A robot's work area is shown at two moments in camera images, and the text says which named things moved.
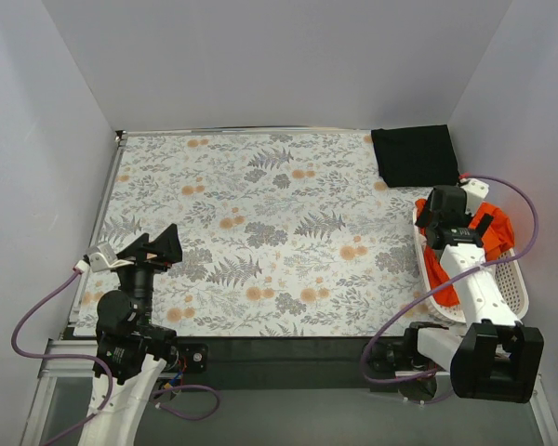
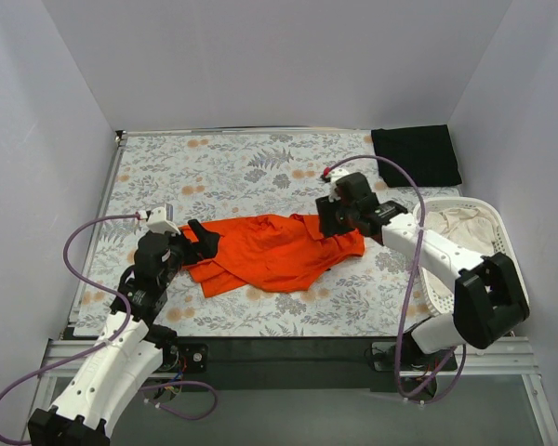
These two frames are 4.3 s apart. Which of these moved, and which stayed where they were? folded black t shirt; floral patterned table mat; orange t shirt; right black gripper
Moved: right black gripper; orange t shirt
Stayed: floral patterned table mat; folded black t shirt
